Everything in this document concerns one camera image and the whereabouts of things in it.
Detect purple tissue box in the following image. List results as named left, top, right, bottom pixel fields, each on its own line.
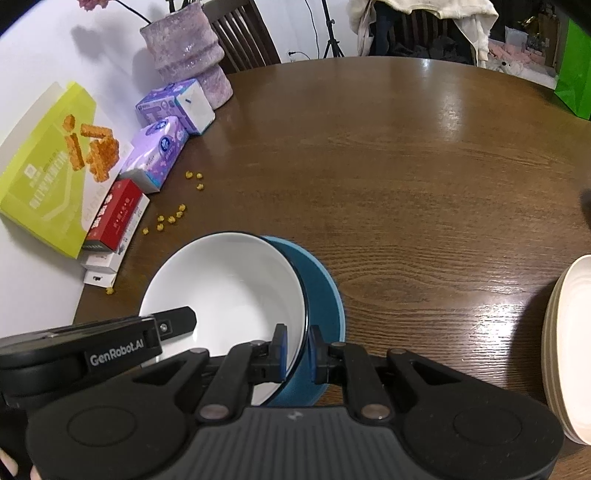
left=135, top=78, right=216, bottom=137

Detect chair draped with cream jacket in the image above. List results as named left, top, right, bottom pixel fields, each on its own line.
left=346, top=0, right=499, bottom=70

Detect pink blanket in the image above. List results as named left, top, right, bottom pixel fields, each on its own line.
left=487, top=39, right=555, bottom=75

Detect small white box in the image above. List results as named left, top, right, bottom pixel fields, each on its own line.
left=83, top=270, right=118, bottom=291

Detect studio light on stand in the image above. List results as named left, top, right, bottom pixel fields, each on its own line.
left=305, top=0, right=347, bottom=60

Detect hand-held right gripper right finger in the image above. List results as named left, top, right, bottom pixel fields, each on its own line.
left=309, top=325, right=462, bottom=422

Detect navy garment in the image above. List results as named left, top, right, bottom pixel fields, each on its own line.
left=374, top=9, right=398, bottom=56

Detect lilac ribbed vase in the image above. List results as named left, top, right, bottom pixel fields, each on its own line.
left=140, top=1, right=233, bottom=112

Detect white flat box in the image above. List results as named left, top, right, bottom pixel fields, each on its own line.
left=79, top=203, right=151, bottom=273

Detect blue bowl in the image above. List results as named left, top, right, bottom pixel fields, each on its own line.
left=259, top=235, right=346, bottom=408

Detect person's left hand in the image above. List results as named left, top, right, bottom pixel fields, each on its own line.
left=0, top=450, right=20, bottom=480

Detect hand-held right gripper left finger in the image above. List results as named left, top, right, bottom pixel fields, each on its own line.
left=134, top=324, right=288, bottom=423

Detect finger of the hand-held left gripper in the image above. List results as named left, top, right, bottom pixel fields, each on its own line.
left=151, top=306, right=198, bottom=342

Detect large white black-rimmed bowl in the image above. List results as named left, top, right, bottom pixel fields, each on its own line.
left=139, top=232, right=309, bottom=407

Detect scattered corn kernels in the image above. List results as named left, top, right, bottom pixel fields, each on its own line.
left=105, top=171, right=206, bottom=295

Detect green paper bag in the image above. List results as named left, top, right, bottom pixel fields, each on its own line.
left=554, top=18, right=591, bottom=121

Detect black garment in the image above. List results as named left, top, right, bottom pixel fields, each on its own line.
left=416, top=37, right=467, bottom=61

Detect purple tissue pack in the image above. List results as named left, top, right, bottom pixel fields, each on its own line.
left=119, top=115, right=190, bottom=195

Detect dark wooden slatted chair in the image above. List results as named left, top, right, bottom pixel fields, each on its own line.
left=202, top=0, right=282, bottom=75

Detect wooden chair with clothes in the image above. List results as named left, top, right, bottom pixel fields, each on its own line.
left=374, top=7, right=476, bottom=65

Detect yellow-green snack box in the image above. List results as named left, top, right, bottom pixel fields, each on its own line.
left=0, top=82, right=122, bottom=259

